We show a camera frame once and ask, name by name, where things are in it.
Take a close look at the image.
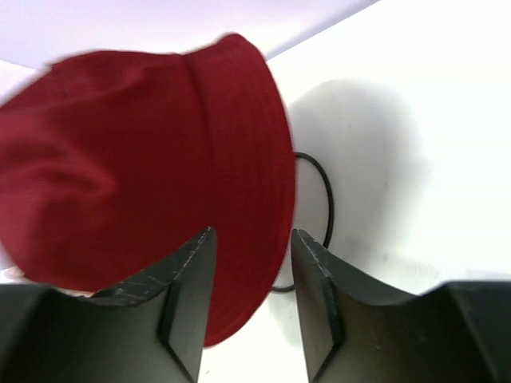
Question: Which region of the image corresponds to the black wire hat stand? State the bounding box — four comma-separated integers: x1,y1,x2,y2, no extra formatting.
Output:
295,152,335,249

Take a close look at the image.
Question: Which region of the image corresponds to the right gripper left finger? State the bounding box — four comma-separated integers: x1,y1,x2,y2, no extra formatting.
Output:
1,228,216,383

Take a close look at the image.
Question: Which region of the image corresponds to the red bucket hat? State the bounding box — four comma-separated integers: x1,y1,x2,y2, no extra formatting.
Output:
1,34,295,346

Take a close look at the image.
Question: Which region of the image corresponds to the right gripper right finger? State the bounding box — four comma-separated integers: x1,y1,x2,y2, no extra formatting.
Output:
291,230,510,382

